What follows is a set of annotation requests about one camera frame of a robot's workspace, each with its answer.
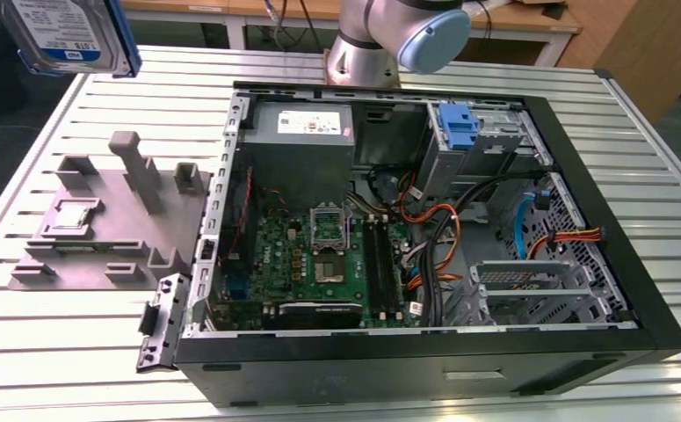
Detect red yellow power wire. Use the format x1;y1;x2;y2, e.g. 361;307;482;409
526;225;606;261

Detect hard disk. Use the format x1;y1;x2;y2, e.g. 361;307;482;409
0;0;142;79

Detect grey metal disk bay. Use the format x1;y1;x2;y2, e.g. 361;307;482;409
462;258;610;329

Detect metal socket cover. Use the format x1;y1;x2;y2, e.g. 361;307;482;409
306;203;350;257

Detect locking lever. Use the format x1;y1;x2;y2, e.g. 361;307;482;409
342;205;354;254

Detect grey power supply unit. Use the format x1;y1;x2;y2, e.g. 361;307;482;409
238;101;357;212

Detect black RAM slot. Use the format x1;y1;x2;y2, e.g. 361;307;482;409
361;214;389;320
376;214;404;320

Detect CPU socket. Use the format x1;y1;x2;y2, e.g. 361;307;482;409
309;256;352;287

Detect green motherboard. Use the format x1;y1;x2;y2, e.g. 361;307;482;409
209;206;429;331

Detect black graphics card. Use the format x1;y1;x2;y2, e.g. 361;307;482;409
260;301;365;331

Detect grey metal drive cage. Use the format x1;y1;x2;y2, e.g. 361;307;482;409
421;99;553;204

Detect black PC case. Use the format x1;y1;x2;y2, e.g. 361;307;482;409
172;80;681;408

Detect grey parts rack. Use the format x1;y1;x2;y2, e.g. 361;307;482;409
8;130;212;295

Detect green RAM stick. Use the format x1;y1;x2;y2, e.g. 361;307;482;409
52;243;113;256

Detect silver CPU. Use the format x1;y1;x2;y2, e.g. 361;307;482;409
52;206;92;230

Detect wooden desk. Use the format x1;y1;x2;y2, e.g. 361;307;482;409
121;0;585;67

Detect brown wooden cabinet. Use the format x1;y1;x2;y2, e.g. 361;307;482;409
561;0;681;124

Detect thin red wire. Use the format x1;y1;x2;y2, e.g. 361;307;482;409
225;165;256;261

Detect orange wire bundle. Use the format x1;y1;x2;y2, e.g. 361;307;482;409
396;173;465;292

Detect black cable bundle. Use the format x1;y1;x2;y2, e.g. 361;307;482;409
421;170;544;327

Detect blue wire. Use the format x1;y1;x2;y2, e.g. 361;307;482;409
513;187;553;261

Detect grey card retainer bracket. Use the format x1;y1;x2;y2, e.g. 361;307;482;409
134;272;192;374

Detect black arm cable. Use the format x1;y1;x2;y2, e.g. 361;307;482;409
262;0;318;53

